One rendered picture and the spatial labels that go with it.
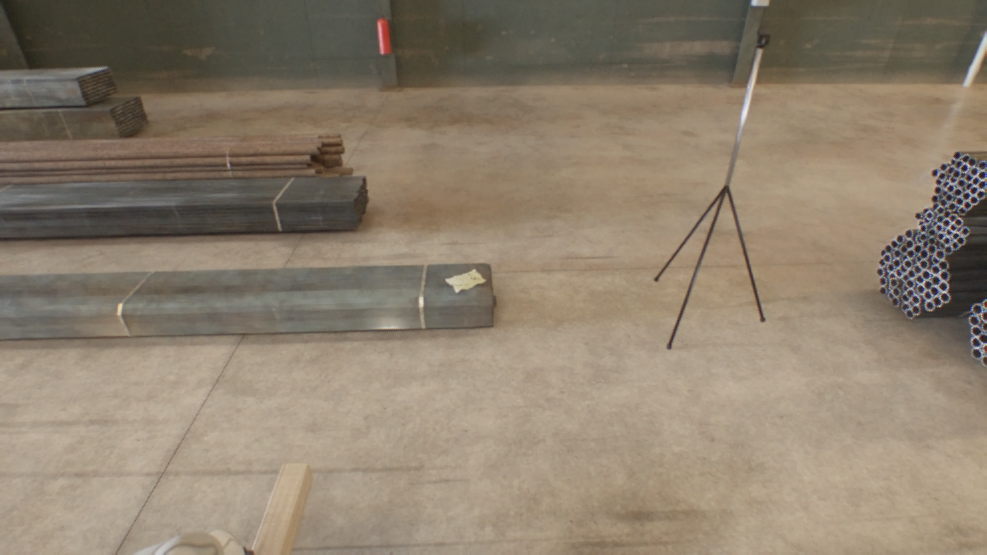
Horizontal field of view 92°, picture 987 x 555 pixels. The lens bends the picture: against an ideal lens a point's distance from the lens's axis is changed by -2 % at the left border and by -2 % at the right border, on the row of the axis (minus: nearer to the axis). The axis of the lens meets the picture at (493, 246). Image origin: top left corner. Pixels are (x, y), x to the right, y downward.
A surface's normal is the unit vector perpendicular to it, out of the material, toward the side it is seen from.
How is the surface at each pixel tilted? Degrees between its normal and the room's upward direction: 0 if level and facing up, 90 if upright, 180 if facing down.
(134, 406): 0
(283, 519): 0
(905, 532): 0
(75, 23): 90
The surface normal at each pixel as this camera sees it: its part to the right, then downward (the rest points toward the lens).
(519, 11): 0.04, 0.50
